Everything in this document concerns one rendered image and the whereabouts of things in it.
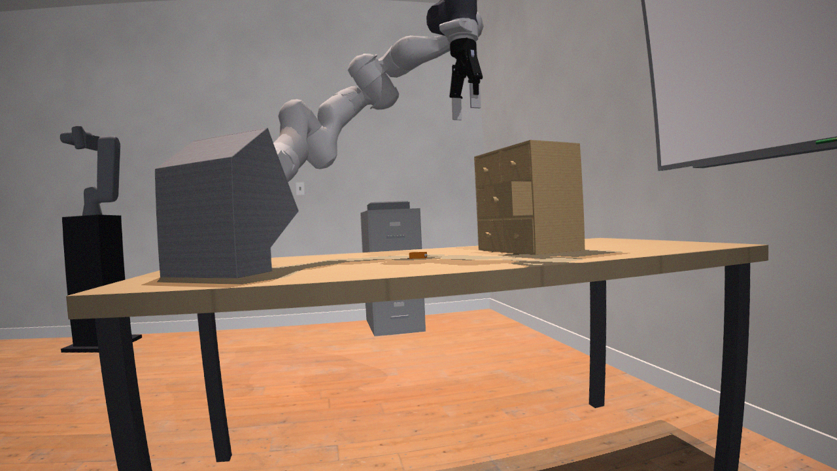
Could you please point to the small brown wooden chest of drawers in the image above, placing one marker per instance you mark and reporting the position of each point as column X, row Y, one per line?
column 557, row 196

